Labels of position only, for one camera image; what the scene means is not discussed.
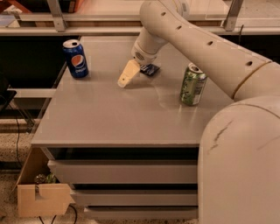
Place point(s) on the wooden box on floor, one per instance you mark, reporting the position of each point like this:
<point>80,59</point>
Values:
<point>37,198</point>

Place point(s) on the blue Pepsi can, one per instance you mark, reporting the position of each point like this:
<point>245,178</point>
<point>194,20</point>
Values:
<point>75,58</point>

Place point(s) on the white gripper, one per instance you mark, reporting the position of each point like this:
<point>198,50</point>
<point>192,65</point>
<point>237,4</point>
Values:
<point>142,54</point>

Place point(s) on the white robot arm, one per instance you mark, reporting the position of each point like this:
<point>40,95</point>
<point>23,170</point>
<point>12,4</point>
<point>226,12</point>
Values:
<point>239,150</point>

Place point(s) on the grey drawer cabinet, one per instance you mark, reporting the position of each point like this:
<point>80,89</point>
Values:
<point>127,153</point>

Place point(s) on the green soda can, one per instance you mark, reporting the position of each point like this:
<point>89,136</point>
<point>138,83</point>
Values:
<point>192,85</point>

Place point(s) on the metal shelf frame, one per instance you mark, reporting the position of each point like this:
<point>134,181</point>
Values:
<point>252,17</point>

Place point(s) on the dark blue RXBAR wrapper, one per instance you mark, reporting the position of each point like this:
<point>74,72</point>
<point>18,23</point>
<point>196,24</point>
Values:
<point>149,70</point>

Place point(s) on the crumpled green item in box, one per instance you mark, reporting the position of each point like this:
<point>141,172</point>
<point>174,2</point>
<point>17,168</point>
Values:
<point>45,179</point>

